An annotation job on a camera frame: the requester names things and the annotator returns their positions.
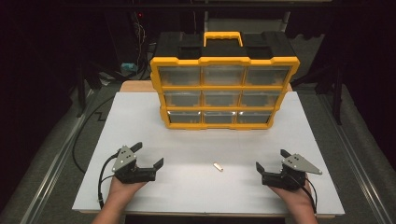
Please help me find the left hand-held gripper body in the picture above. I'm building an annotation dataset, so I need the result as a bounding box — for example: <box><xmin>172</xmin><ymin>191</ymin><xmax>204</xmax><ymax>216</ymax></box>
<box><xmin>111</xmin><ymin>145</ymin><xmax>157</xmax><ymax>185</ymax></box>

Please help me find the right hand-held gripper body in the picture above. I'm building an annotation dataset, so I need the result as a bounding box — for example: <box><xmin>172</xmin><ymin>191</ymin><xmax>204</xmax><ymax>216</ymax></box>
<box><xmin>261</xmin><ymin>153</ymin><xmax>323</xmax><ymax>191</ymax></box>

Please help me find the clear plastic drawer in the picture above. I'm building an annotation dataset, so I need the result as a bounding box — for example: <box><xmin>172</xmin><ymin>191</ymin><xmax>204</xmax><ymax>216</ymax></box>
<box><xmin>202</xmin><ymin>65</ymin><xmax>246</xmax><ymax>86</ymax></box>

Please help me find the yellow black drawer organizer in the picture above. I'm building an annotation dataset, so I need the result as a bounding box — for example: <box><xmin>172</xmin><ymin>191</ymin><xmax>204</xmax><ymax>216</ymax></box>
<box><xmin>149</xmin><ymin>31</ymin><xmax>301</xmax><ymax>131</ymax></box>

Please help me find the person's left hand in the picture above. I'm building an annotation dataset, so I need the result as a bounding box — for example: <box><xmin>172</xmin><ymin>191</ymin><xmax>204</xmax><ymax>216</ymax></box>
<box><xmin>106</xmin><ymin>175</ymin><xmax>148</xmax><ymax>208</ymax></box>

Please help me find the person's right hand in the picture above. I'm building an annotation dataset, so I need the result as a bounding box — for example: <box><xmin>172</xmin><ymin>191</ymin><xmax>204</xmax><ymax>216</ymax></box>
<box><xmin>269</xmin><ymin>178</ymin><xmax>316</xmax><ymax>216</ymax></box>

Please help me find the black metal stand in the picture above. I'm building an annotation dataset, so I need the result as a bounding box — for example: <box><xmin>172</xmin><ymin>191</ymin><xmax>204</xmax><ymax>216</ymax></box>
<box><xmin>75</xmin><ymin>60</ymin><xmax>125</xmax><ymax>119</ymax></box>
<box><xmin>291</xmin><ymin>64</ymin><xmax>344</xmax><ymax>126</ymax></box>

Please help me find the teal object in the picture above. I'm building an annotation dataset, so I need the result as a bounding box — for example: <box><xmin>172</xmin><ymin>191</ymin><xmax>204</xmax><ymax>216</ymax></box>
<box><xmin>120</xmin><ymin>63</ymin><xmax>138</xmax><ymax>73</ymax></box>

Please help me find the set of clear drawers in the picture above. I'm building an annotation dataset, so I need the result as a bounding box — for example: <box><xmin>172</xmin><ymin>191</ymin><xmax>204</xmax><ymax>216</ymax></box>
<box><xmin>158</xmin><ymin>64</ymin><xmax>292</xmax><ymax>124</ymax></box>

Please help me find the left hand-held gripper cable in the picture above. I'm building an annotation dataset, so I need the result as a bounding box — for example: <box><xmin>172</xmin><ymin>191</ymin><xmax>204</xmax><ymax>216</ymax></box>
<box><xmin>97</xmin><ymin>150</ymin><xmax>122</xmax><ymax>210</ymax></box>

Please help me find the black floor cable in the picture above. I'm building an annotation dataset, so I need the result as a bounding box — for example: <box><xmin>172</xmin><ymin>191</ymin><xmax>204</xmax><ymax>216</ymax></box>
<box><xmin>71</xmin><ymin>95</ymin><xmax>116</xmax><ymax>175</ymax></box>

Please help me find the metal floor rail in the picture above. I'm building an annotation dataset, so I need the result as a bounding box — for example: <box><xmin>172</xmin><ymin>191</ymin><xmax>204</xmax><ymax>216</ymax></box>
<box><xmin>317</xmin><ymin>92</ymin><xmax>391</xmax><ymax>224</ymax></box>
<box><xmin>18</xmin><ymin>90</ymin><xmax>98</xmax><ymax>224</ymax></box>

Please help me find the bundle of hanging cables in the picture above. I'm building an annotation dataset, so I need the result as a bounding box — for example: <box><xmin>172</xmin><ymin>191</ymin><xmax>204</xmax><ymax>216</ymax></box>
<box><xmin>133</xmin><ymin>12</ymin><xmax>157</xmax><ymax>79</ymax></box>

